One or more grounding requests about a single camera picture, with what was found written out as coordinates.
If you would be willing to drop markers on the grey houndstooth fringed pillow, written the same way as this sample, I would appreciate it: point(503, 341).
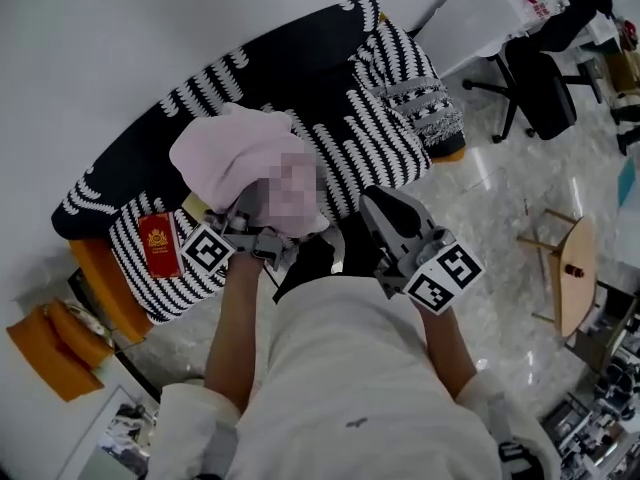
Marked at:
point(425, 105)

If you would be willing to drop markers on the black white patterned fabric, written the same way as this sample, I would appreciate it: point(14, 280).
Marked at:
point(300, 68)

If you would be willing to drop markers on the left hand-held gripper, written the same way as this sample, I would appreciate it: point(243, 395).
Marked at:
point(207, 250)

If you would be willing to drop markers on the orange cushion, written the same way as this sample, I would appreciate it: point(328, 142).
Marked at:
point(50, 353)

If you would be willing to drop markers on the person's right forearm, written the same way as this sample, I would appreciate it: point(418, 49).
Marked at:
point(445, 348)

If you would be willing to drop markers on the small red bottle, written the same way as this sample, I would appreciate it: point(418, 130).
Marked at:
point(575, 269)

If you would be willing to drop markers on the pink cloth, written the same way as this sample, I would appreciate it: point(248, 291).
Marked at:
point(235, 153)

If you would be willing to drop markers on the person's white shirt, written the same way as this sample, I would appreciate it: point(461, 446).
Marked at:
point(340, 378)

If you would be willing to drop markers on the framed picture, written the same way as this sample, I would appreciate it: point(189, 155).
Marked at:
point(115, 443)

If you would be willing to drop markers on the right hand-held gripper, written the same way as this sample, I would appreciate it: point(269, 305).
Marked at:
point(442, 278)

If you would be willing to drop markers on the black office chair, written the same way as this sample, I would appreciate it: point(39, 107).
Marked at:
point(542, 93)

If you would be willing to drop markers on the cardboard box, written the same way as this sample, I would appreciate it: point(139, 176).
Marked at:
point(625, 70)

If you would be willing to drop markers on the person's black trousers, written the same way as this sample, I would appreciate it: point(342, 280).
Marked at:
point(312, 263)

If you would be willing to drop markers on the black jacket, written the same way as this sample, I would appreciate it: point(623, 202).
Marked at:
point(575, 15)

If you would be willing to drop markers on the red book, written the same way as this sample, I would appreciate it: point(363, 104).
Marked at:
point(160, 245)

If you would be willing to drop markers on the white table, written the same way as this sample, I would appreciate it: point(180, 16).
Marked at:
point(470, 23)

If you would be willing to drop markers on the person's left forearm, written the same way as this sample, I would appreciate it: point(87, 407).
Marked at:
point(232, 338)

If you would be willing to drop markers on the round wooden side table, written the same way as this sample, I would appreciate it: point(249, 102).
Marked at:
point(577, 278)

